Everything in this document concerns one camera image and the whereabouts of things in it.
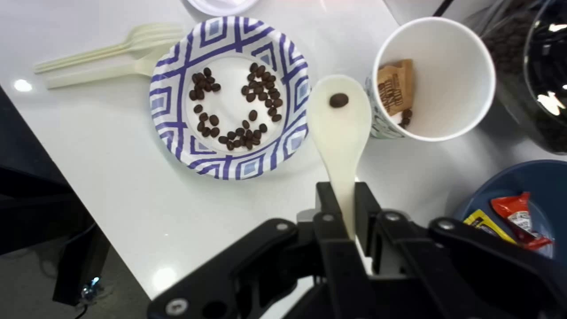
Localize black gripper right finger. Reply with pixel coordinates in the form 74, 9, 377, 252
354, 183, 499, 319

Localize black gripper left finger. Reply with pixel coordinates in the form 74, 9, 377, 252
315, 183, 377, 319

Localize cream plastic spoon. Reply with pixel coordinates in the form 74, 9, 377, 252
306, 74, 372, 239

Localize coffee bean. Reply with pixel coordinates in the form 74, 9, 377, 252
327, 92, 349, 108

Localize dark blue bowl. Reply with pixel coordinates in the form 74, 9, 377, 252
453, 160, 567, 264

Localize white paper cup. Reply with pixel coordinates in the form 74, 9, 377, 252
365, 18, 496, 142

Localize yellow sauce packet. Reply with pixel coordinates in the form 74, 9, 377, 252
464, 209, 515, 245

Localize red ketchup packet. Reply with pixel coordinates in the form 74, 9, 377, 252
490, 191, 551, 252

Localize shiny metal kettle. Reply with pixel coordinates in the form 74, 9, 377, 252
480, 0, 567, 154

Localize cream plastic knife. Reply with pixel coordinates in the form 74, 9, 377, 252
46, 55, 159, 90

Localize cream plastic fork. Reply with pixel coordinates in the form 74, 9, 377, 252
35, 23, 182, 74

